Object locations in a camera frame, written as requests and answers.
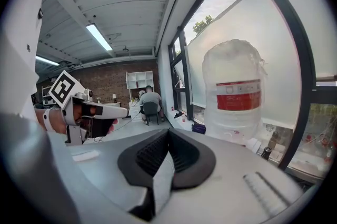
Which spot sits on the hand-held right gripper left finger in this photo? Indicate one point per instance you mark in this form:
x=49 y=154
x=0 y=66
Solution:
x=105 y=178

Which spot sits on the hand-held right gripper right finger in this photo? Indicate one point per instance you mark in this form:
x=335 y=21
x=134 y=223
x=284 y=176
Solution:
x=231 y=191

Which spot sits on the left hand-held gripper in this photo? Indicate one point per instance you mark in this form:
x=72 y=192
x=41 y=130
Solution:
x=63 y=88

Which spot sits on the person's left forearm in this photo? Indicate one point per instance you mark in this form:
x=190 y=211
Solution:
x=58 y=122

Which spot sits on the person's left hand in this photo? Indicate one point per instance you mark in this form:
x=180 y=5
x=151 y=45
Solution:
x=77 y=113

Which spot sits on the white side table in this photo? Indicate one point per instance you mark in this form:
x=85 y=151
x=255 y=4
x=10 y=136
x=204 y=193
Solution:
x=110 y=105

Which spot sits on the small table lamp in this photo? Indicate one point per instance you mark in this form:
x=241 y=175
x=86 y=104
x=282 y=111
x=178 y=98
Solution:
x=114 y=97

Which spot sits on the dark grey chair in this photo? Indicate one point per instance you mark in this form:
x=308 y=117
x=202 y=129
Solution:
x=150 y=109

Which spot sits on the white shelf desk unit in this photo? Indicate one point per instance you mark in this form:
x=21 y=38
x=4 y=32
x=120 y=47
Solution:
x=139 y=78

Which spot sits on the black cylindrical bottle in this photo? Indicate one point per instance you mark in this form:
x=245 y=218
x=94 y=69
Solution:
x=266 y=152

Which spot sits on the small black device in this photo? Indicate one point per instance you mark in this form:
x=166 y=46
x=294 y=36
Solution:
x=177 y=115

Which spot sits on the white storage rack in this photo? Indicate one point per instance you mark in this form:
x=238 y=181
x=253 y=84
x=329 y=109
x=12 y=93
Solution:
x=48 y=97

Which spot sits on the tan thermos bottle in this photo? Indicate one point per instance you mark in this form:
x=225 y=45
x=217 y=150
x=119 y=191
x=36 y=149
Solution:
x=273 y=140

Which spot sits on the small clear bottle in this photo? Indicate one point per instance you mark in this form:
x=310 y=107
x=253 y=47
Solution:
x=183 y=117

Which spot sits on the purple bag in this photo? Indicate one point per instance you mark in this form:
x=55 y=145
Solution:
x=198 y=128

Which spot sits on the ceiling light strip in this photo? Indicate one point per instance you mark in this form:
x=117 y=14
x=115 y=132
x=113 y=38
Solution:
x=99 y=37
x=47 y=60

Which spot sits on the person's white shirt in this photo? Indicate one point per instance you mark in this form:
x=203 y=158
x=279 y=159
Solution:
x=18 y=59

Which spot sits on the black framed window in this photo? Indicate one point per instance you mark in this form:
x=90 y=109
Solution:
x=295 y=33

